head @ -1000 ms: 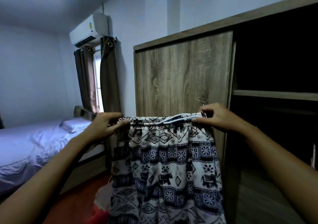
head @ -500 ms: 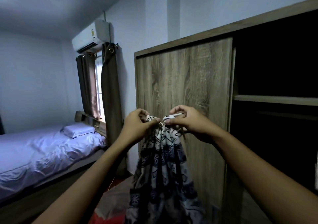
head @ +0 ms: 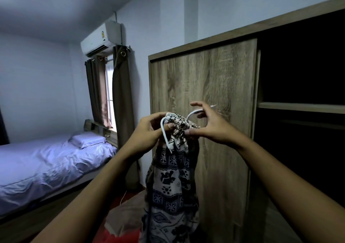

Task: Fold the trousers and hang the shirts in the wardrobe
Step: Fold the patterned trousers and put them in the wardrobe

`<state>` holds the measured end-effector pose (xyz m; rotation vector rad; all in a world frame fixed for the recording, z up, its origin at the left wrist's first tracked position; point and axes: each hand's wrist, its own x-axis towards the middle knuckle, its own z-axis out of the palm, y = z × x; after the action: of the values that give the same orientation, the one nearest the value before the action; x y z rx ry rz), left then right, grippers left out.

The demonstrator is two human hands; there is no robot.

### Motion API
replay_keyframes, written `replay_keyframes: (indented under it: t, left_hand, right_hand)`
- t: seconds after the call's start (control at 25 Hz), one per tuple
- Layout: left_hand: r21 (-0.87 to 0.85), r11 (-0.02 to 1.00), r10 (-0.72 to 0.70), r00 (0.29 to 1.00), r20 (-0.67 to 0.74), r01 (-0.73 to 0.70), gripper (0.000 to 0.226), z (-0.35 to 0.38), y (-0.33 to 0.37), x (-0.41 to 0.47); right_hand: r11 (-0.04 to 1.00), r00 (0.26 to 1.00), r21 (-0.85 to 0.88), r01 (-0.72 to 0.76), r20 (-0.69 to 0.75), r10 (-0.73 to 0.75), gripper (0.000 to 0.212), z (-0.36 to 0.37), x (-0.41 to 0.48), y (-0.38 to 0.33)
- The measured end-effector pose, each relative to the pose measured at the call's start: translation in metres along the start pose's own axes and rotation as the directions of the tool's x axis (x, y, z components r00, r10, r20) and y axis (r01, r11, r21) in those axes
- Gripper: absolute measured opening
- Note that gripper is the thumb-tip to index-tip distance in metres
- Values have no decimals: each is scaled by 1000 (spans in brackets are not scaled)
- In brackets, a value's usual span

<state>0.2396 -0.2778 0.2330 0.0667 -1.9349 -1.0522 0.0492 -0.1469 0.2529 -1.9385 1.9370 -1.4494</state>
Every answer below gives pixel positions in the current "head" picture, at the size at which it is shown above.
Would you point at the person's right hand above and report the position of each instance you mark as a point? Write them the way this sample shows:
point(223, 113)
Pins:
point(218, 129)

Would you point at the person's left hand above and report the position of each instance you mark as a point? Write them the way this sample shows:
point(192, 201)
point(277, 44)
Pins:
point(144, 137)

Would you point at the person's right middle finger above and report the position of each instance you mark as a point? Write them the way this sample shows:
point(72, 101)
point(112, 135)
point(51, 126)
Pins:
point(201, 115)

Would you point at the person's right thumb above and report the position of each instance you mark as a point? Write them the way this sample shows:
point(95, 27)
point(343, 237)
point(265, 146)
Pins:
point(194, 132)

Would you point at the person's left thumb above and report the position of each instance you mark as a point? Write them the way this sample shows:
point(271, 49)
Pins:
point(166, 127)

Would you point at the white plastic clothes hanger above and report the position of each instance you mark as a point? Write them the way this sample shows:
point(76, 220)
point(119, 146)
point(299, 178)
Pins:
point(163, 135)

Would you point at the patterned blue white garment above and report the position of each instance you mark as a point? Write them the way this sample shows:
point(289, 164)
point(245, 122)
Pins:
point(172, 191)

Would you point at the person's right forearm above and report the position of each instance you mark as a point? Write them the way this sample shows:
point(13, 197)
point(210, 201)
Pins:
point(291, 194)

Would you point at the person's left forearm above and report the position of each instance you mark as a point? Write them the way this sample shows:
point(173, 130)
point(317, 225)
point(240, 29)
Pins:
point(89, 197)

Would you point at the wooden sliding wardrobe door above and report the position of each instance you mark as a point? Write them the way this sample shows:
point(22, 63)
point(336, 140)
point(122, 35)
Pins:
point(213, 78)

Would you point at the long brown curtain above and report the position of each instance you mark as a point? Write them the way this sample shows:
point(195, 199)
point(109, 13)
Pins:
point(122, 97)

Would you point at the window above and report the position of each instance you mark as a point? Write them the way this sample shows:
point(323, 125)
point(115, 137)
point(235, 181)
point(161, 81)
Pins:
point(110, 94)

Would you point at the short brown curtain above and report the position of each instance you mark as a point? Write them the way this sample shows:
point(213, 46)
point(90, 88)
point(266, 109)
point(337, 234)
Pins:
point(97, 91)

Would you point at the light pillow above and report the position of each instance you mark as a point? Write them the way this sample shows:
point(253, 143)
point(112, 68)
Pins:
point(87, 139)

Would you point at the beige cloth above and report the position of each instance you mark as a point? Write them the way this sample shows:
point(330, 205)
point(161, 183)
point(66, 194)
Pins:
point(126, 215)

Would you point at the wooden wardrobe shelf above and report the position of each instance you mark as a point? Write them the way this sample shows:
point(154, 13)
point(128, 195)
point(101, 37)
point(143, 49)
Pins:
point(299, 107)

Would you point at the wooden wardrobe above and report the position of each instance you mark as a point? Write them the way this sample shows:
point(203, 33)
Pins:
point(296, 70)

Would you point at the red floor mat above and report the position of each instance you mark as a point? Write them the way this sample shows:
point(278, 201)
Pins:
point(107, 236)

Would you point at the light bedsheet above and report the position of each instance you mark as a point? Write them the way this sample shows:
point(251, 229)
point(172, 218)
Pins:
point(45, 164)

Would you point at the white wall air conditioner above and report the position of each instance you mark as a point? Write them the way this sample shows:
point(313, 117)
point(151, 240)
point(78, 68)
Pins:
point(99, 39)

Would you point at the wooden bed frame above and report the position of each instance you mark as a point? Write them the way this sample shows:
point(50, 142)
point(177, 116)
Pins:
point(40, 218)

